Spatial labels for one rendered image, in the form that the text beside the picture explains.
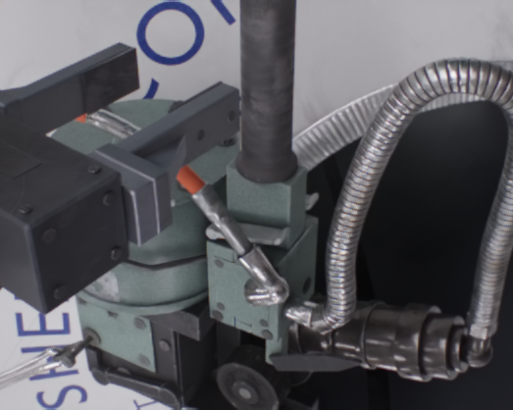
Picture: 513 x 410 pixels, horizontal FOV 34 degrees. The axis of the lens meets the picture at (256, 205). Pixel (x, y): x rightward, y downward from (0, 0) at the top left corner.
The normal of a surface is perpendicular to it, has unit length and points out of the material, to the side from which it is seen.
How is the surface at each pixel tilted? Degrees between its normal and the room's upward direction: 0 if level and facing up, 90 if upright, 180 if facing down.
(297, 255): 137
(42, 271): 129
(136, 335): 58
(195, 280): 115
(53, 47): 90
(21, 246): 49
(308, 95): 90
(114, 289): 68
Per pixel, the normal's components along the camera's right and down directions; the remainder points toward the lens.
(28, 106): 0.78, 0.37
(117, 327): -0.48, 0.52
